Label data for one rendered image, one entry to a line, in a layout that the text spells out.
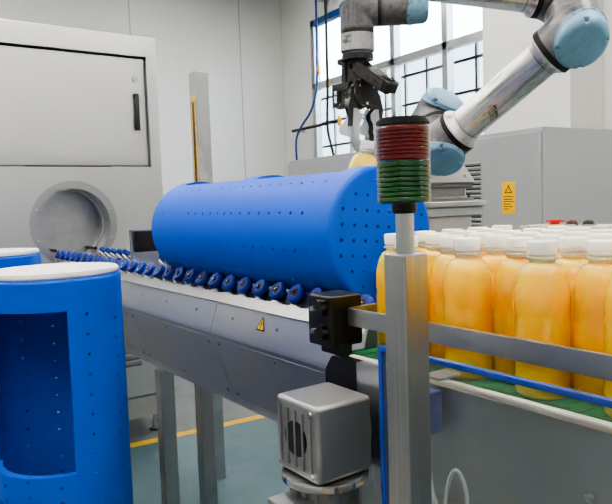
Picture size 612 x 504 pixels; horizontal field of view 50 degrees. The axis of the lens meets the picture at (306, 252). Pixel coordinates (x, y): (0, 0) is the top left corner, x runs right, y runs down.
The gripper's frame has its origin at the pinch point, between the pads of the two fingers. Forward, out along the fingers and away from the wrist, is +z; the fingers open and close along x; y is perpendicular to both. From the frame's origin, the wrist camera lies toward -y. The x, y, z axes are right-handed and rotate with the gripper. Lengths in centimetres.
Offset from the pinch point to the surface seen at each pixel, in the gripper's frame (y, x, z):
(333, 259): -11.6, 19.0, 23.4
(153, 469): 157, -10, 131
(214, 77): 490, -229, -108
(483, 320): -51, 23, 29
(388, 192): -55, 45, 10
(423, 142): -58, 42, 5
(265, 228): 11.0, 20.1, 17.9
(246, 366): 26, 17, 53
